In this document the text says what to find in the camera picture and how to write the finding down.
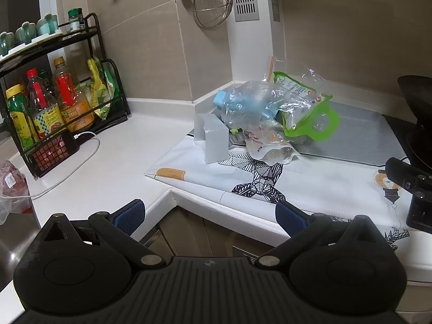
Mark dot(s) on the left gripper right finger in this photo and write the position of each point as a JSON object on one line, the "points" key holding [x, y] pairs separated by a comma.
{"points": [[303, 230]]}

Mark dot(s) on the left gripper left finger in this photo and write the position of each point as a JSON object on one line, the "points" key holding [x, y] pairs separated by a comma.
{"points": [[116, 229]]}

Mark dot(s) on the clear spout pouch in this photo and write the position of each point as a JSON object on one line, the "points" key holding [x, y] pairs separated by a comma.
{"points": [[269, 147]]}

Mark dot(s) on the green handled plastic bag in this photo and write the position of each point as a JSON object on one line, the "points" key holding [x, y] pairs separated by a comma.
{"points": [[304, 111]]}

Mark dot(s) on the clear plastic bottle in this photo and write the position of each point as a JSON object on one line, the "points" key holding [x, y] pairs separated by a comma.
{"points": [[245, 106]]}

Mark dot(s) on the patterned white table mat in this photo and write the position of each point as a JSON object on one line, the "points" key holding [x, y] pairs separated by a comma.
{"points": [[339, 189]]}

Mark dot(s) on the pink plastic bag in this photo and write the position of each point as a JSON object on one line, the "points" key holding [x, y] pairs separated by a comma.
{"points": [[14, 191]]}

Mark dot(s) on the oil bottle red label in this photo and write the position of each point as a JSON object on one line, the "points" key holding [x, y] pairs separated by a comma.
{"points": [[73, 103]]}

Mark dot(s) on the sauce bottle red cap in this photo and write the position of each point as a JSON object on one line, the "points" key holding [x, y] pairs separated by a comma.
{"points": [[44, 109]]}

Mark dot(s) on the yellow green snack bag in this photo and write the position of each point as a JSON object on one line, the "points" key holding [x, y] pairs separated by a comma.
{"points": [[102, 87]]}

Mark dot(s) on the grey paper box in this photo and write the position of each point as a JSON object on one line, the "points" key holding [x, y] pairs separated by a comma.
{"points": [[211, 135]]}

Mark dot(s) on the black metal spice rack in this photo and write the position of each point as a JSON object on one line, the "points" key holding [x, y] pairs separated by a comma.
{"points": [[119, 109]]}

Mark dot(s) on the clear zip bag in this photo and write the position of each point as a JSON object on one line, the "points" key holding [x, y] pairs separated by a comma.
{"points": [[296, 70]]}

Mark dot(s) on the yellow green bottle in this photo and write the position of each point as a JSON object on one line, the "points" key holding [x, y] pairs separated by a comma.
{"points": [[19, 112]]}

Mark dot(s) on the green cap spice jar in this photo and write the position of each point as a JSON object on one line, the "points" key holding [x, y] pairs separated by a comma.
{"points": [[76, 21]]}

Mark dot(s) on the green ceramic cups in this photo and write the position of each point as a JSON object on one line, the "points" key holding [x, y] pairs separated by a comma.
{"points": [[29, 34]]}

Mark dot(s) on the metal wire strainer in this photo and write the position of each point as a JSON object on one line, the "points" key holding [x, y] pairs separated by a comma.
{"points": [[210, 14]]}

